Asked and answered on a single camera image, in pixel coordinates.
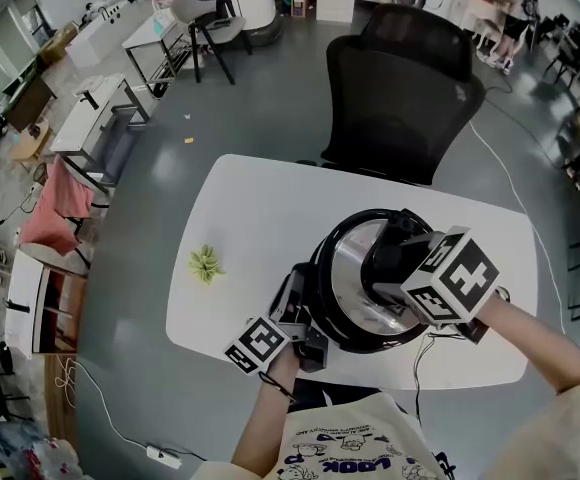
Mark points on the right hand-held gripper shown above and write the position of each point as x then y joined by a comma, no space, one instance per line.
465,278

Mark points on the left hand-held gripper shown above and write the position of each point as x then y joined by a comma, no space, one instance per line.
257,345

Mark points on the black pressure cooker pot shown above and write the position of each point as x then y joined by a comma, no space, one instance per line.
301,280

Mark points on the pressure cooker lid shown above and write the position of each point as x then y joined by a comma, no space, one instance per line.
355,268

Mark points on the person's left forearm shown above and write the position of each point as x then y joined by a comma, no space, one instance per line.
270,418

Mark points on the person's right forearm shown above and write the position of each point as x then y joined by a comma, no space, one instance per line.
540,343

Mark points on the small green succulent plant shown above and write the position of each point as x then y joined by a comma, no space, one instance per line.
206,265

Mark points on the person's dark trousers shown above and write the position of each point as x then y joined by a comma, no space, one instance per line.
330,395

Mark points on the black mesh office chair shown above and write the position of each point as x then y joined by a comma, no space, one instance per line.
400,108

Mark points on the white power strip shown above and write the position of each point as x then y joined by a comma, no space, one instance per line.
164,457

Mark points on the pink cloth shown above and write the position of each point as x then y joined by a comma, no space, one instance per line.
55,213

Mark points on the wooden floor board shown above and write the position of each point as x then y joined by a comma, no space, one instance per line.
57,413

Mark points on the white cabinet brown drawers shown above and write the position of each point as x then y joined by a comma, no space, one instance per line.
22,303

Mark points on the white table grey drawer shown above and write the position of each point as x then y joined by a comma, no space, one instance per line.
90,118

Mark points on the white vanity table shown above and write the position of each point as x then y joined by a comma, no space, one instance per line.
485,3

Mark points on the grey chair black legs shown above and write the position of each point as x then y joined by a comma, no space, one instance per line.
220,25

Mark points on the pile of plastic bags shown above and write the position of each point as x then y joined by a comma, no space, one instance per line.
25,450

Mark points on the brown wooden desk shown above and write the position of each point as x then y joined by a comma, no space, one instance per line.
27,103

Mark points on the long white counter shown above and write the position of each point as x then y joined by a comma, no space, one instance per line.
97,35

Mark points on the cardboard box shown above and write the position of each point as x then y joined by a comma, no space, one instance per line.
59,43

